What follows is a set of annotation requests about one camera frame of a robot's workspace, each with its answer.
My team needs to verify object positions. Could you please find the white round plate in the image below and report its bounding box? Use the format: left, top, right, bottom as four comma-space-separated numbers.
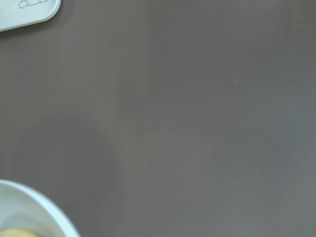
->
0, 180, 80, 237

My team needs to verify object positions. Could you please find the braided golden donut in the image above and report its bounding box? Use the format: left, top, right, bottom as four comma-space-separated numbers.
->
0, 228, 39, 237

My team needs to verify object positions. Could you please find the cream rabbit tray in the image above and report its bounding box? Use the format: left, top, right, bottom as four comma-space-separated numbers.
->
0, 0, 61, 32

